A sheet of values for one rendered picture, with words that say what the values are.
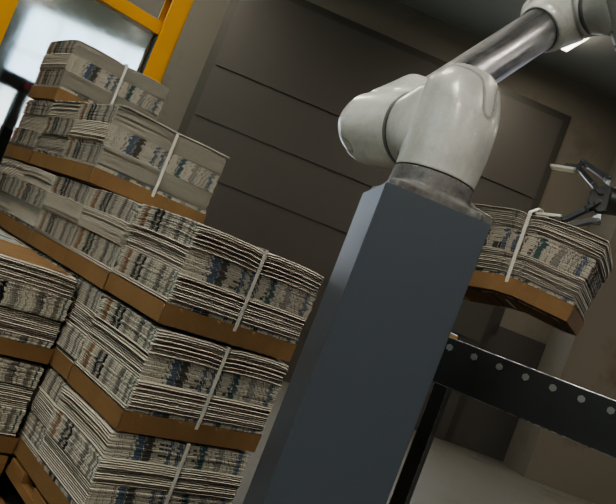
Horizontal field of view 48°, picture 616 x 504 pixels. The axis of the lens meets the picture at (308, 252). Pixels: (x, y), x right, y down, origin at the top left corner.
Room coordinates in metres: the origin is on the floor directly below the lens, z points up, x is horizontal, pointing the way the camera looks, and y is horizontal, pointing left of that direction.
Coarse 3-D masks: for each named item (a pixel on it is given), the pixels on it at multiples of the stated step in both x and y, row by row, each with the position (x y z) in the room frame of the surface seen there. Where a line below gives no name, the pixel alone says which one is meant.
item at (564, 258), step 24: (552, 240) 1.76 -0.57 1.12; (576, 240) 1.74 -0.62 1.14; (600, 240) 1.71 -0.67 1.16; (528, 264) 1.77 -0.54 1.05; (552, 264) 1.75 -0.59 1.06; (576, 264) 1.72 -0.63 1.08; (600, 264) 1.75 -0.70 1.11; (552, 288) 1.73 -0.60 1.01; (576, 288) 1.71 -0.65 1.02; (528, 312) 1.93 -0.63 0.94
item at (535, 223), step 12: (516, 216) 1.82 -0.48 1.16; (540, 216) 1.79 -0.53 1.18; (516, 228) 1.81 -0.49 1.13; (528, 228) 1.80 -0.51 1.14; (516, 240) 1.80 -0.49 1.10; (528, 240) 1.79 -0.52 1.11; (504, 252) 1.80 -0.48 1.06; (528, 252) 1.79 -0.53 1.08; (504, 264) 1.80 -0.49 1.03; (516, 264) 1.79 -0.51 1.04; (516, 276) 1.78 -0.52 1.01; (504, 300) 1.89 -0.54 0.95
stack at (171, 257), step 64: (64, 192) 2.00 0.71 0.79; (128, 256) 1.62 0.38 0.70; (192, 256) 1.45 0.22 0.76; (256, 256) 1.54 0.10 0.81; (64, 320) 1.76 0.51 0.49; (128, 320) 1.54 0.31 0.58; (256, 320) 1.58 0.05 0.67; (64, 384) 1.67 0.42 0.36; (128, 384) 1.45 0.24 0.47; (192, 384) 1.53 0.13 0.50; (256, 384) 1.63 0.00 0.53; (64, 448) 1.56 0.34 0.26; (128, 448) 1.47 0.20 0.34; (192, 448) 1.57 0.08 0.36
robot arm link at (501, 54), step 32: (544, 0) 1.59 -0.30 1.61; (576, 0) 1.56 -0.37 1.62; (512, 32) 1.54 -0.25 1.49; (544, 32) 1.56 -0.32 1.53; (576, 32) 1.60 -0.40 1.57; (448, 64) 1.50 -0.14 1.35; (480, 64) 1.49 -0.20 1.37; (512, 64) 1.54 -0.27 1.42; (384, 96) 1.38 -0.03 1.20; (352, 128) 1.42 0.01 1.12; (384, 128) 1.33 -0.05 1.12; (384, 160) 1.39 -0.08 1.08
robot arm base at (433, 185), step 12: (396, 168) 1.26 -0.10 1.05; (408, 168) 1.23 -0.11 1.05; (420, 168) 1.22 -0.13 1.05; (396, 180) 1.19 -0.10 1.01; (408, 180) 1.22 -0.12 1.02; (420, 180) 1.21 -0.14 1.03; (432, 180) 1.21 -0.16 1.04; (444, 180) 1.21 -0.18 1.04; (456, 180) 1.21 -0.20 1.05; (420, 192) 1.20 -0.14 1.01; (432, 192) 1.20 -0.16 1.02; (444, 192) 1.21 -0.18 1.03; (456, 192) 1.22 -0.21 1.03; (468, 192) 1.24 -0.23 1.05; (444, 204) 1.20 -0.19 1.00; (456, 204) 1.21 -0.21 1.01; (468, 204) 1.25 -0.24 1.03; (480, 216) 1.20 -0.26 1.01
